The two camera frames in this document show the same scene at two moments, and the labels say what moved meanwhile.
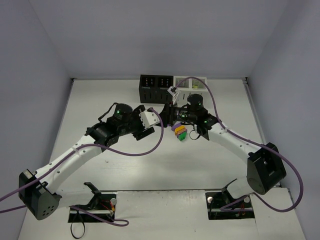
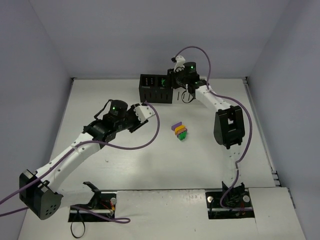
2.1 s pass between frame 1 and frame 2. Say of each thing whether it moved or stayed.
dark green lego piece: stayed
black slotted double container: stayed
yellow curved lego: stayed
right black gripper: moved
